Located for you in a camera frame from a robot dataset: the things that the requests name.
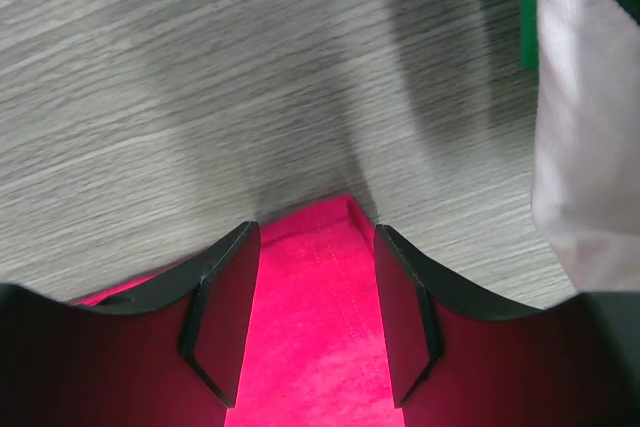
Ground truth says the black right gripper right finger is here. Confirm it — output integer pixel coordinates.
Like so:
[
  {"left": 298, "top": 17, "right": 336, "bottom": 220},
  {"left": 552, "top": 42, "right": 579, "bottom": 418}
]
[{"left": 374, "top": 225, "right": 639, "bottom": 426}]

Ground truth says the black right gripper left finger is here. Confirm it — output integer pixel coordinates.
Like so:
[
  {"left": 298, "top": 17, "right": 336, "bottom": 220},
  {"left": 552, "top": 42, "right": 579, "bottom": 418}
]
[{"left": 1, "top": 222, "right": 260, "bottom": 426}]

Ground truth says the red t shirt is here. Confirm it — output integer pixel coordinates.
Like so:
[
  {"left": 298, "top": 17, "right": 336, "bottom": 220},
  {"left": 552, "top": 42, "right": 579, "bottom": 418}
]
[{"left": 69, "top": 194, "right": 406, "bottom": 427}]

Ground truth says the folded white printed t shirt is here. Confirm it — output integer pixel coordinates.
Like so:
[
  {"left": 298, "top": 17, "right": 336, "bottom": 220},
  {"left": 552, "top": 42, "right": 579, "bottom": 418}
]
[{"left": 532, "top": 0, "right": 639, "bottom": 291}]

